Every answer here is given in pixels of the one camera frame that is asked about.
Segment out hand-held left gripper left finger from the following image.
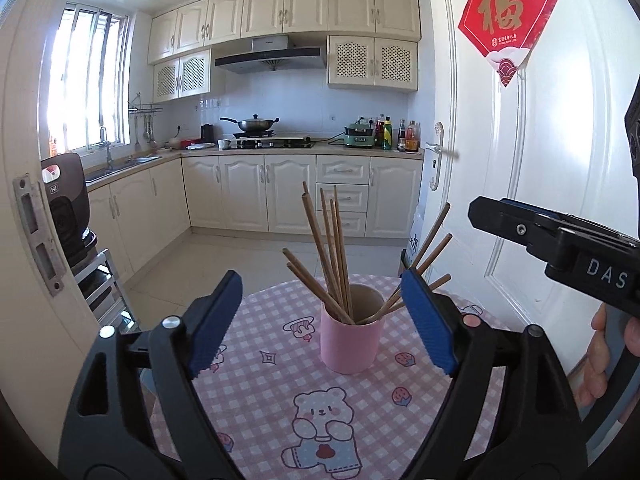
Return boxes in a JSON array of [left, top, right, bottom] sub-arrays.
[[57, 270, 244, 480]]

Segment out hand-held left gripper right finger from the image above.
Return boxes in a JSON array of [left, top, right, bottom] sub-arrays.
[[400, 268, 588, 480]]

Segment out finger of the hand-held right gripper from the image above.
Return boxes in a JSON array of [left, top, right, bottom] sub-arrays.
[[468, 196, 562, 261], [500, 198, 634, 248]]

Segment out pink cup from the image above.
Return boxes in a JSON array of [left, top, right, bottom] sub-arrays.
[[320, 283, 385, 375]]

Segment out bunch of wooden chopsticks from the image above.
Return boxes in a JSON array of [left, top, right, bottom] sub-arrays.
[[282, 181, 453, 326]]

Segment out person's right hand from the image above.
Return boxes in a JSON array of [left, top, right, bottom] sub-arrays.
[[574, 304, 640, 411]]

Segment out white door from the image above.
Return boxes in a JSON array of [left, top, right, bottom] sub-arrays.
[[420, 0, 640, 461]]

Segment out pink checked tablecloth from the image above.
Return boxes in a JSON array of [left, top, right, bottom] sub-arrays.
[[145, 272, 506, 480]]

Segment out white plastic bag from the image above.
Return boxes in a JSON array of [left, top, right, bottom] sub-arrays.
[[402, 205, 427, 272]]

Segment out metal rack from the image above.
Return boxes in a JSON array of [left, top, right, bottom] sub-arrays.
[[70, 247, 141, 333]]

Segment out cream lower kitchen cabinets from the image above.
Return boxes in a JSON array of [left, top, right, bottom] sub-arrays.
[[85, 152, 426, 281]]

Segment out cream kitchen cabinets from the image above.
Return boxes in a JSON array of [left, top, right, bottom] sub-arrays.
[[85, 152, 426, 281], [147, 0, 421, 100]]

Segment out steel sink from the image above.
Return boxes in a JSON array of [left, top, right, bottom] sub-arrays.
[[85, 155, 164, 183]]

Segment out green electric cooker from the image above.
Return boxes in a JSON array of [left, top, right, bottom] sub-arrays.
[[344, 121, 376, 148]]

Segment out gas stove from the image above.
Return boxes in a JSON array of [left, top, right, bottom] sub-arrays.
[[232, 132, 317, 150]]

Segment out steel wok with lid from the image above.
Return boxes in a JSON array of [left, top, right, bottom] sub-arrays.
[[220, 115, 281, 136]]

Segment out metal door strike plate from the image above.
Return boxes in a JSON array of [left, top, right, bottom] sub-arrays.
[[14, 172, 66, 296]]

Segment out red door poster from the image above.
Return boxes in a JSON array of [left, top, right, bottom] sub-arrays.
[[457, 0, 563, 88]]

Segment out chrome faucet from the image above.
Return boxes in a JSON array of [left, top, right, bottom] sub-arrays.
[[99, 126, 114, 171]]

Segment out range hood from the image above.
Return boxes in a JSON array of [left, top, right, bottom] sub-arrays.
[[215, 35, 327, 74]]

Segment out window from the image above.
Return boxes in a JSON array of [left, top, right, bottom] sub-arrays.
[[47, 2, 131, 155]]

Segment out cream upper kitchen cabinets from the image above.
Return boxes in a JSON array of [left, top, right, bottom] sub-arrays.
[[147, 0, 421, 100]]

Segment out white door handle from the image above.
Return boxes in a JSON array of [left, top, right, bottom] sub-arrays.
[[425, 122, 461, 192]]

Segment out wall utensil rack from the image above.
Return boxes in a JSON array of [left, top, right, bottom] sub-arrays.
[[127, 92, 164, 152]]

